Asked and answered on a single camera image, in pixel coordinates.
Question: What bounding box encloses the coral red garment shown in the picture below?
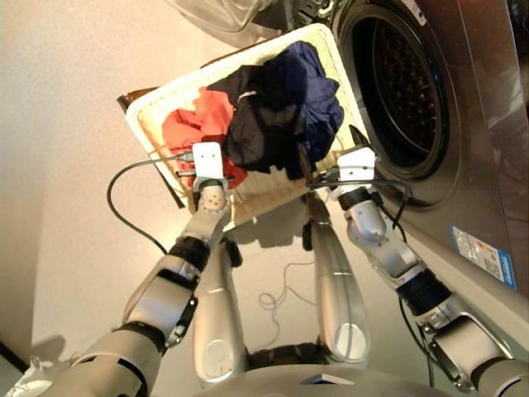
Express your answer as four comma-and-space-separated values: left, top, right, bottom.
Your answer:
160, 85, 249, 191

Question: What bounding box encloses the navy blue garment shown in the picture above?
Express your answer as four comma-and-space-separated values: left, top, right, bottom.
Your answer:
284, 40, 346, 166

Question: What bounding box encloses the black garment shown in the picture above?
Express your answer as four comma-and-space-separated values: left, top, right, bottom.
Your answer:
205, 52, 320, 182

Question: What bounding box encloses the pale woven laundry basket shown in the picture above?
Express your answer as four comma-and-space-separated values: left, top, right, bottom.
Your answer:
125, 22, 376, 231

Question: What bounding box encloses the grey washing machine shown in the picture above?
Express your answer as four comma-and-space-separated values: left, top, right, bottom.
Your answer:
288, 0, 529, 373

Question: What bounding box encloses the round washing machine door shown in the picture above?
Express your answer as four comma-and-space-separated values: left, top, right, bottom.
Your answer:
164, 0, 301, 49

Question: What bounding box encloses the brown wooden stool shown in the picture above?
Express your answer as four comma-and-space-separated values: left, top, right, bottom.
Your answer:
117, 86, 187, 211

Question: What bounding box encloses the silver robot leg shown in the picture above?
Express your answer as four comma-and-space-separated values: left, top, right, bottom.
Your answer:
304, 194, 372, 366
192, 238, 250, 385

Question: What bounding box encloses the blue energy label sticker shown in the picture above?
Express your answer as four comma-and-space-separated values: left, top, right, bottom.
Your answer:
450, 225, 517, 291

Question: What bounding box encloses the silver robot torso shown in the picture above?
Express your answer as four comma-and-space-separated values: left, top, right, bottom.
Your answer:
197, 342, 455, 397

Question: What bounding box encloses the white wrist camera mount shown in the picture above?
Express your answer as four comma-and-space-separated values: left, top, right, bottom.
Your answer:
329, 146, 378, 196
192, 141, 227, 180

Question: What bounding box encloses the thin looped floor cable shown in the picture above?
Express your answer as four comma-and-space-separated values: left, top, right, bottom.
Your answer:
258, 259, 320, 347

